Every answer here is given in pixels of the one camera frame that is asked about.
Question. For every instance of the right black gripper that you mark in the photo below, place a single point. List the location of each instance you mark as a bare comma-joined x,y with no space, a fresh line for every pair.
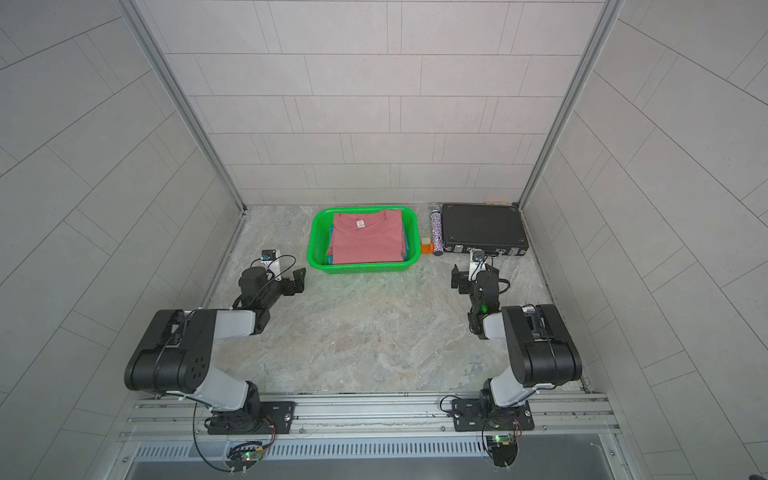
462,280

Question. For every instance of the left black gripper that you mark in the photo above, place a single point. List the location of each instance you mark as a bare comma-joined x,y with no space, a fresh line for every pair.
286,291

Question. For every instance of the green plastic basket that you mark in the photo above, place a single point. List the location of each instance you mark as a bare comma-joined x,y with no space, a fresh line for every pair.
320,239

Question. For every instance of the pink t-shirt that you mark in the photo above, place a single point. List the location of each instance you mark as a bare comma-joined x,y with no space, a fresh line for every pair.
377,220

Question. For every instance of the blue t-shirt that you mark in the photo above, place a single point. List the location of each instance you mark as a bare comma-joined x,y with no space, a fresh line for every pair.
367,245

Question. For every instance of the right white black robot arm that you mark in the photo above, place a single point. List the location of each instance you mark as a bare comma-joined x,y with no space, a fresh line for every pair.
541,351

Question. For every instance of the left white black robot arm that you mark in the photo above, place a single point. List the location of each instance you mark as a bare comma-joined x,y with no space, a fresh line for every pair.
174,356

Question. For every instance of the black hard case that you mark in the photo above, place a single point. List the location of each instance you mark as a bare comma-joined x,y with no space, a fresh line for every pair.
494,229

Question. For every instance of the purple glitter tumbler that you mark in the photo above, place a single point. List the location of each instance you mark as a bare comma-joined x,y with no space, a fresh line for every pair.
436,229

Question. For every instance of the right green circuit board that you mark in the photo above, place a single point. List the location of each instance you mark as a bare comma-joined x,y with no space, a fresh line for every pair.
503,450

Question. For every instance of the green circuit board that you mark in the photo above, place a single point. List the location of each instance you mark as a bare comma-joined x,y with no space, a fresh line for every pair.
503,450
242,457

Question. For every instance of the left green circuit board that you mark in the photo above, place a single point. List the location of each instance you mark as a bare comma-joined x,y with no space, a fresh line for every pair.
242,457

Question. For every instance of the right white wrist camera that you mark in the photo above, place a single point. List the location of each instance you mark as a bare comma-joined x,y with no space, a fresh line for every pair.
477,263

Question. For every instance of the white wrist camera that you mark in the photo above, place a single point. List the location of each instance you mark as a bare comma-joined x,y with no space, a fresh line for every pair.
477,263
271,261

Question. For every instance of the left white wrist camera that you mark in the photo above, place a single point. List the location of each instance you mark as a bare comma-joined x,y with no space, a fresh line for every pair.
271,261

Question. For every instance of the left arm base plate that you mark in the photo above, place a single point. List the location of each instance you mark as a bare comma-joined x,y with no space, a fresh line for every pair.
272,417

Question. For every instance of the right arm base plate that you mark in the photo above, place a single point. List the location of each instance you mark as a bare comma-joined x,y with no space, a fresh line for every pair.
469,415

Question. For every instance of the aluminium mounting rail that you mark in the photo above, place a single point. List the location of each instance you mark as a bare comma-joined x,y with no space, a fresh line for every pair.
421,415

